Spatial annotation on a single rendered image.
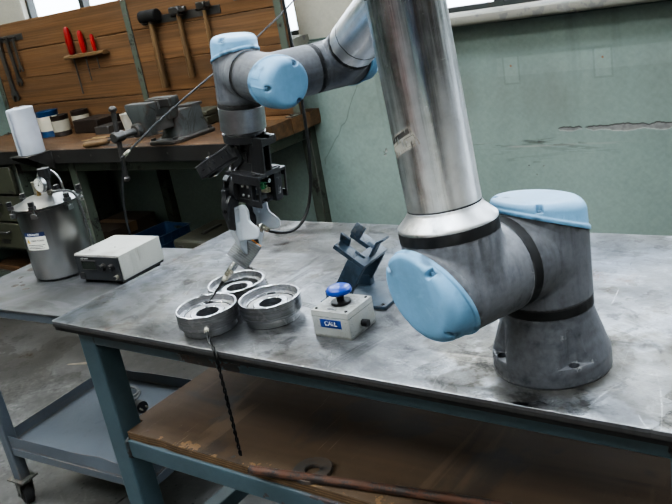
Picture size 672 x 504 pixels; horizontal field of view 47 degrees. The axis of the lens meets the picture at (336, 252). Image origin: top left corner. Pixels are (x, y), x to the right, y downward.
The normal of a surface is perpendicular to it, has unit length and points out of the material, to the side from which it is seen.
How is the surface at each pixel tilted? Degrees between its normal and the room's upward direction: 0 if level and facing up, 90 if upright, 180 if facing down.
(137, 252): 90
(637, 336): 0
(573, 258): 90
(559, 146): 90
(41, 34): 90
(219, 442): 0
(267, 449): 0
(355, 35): 109
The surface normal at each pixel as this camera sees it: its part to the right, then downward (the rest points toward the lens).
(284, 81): 0.56, 0.30
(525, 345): -0.67, 0.05
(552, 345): -0.22, 0.05
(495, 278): 0.53, 0.09
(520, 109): -0.56, 0.36
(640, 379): -0.17, -0.93
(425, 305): -0.79, 0.44
